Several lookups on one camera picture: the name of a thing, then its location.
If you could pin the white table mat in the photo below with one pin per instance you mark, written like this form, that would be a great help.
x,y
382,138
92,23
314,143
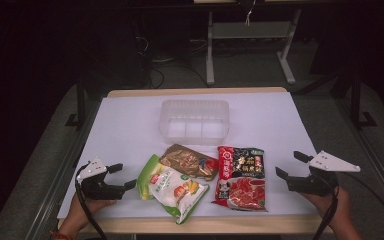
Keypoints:
x,y
126,133

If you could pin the green and white food packet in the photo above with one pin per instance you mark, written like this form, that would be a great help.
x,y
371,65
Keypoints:
x,y
173,190

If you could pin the person's right hand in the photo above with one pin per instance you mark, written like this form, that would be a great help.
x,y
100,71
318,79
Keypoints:
x,y
335,210

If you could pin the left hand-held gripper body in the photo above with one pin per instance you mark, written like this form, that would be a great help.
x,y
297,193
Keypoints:
x,y
95,186

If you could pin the aluminium rail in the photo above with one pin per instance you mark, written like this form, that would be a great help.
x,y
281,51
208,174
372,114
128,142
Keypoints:
x,y
373,156
56,183

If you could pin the person's left hand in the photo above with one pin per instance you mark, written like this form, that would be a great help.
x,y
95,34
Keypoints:
x,y
85,208

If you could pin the clear plastic container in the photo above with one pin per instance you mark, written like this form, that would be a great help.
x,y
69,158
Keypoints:
x,y
193,121

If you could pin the brown snack packet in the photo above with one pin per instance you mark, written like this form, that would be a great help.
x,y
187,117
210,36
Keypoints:
x,y
188,163

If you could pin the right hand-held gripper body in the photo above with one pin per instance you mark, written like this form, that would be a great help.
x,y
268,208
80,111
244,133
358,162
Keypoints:
x,y
313,185

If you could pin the red and black food packet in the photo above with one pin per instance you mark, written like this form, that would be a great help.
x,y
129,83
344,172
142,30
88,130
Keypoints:
x,y
243,180

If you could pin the grey metal desk frame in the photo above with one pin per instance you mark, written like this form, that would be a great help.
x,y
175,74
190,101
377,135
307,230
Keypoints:
x,y
251,30

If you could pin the black metal stand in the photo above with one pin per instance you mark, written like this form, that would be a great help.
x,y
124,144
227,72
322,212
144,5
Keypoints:
x,y
356,100
81,103

